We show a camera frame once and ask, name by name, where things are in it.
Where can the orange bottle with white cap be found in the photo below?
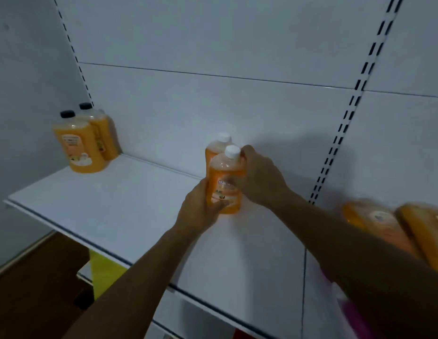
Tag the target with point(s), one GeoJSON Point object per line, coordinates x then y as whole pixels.
{"type": "Point", "coordinates": [216, 146]}
{"type": "Point", "coordinates": [224, 181]}

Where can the white lower shelf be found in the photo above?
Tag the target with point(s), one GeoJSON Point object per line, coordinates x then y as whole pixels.
{"type": "Point", "coordinates": [134, 314]}

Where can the yellow package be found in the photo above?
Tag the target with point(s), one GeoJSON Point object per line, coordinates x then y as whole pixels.
{"type": "Point", "coordinates": [105, 271]}

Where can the person's right forearm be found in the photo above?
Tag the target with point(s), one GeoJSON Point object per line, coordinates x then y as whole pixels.
{"type": "Point", "coordinates": [363, 271]}

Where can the person's left hand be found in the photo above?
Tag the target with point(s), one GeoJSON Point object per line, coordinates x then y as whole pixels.
{"type": "Point", "coordinates": [196, 211]}

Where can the orange refill pouch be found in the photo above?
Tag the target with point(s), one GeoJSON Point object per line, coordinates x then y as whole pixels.
{"type": "Point", "coordinates": [378, 225]}
{"type": "Point", "coordinates": [424, 232]}

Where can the orange bottle with black cap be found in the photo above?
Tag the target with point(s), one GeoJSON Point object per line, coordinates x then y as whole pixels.
{"type": "Point", "coordinates": [81, 146]}
{"type": "Point", "coordinates": [102, 132]}

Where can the person's left forearm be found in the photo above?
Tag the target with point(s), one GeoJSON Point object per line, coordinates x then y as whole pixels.
{"type": "Point", "coordinates": [134, 289]}

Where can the person's left thumb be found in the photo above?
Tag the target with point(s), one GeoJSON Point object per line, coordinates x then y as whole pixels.
{"type": "Point", "coordinates": [219, 207]}

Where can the slotted shelf upright rail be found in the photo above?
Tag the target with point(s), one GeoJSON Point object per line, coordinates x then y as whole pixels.
{"type": "Point", "coordinates": [353, 102]}
{"type": "Point", "coordinates": [73, 49]}

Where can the white metal shelf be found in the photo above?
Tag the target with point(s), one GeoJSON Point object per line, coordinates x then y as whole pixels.
{"type": "Point", "coordinates": [144, 215]}

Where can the person's right hand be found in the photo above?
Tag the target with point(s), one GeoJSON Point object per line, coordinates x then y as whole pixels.
{"type": "Point", "coordinates": [263, 180]}

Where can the person's right thumb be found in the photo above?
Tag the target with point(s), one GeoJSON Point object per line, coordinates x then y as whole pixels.
{"type": "Point", "coordinates": [237, 180]}

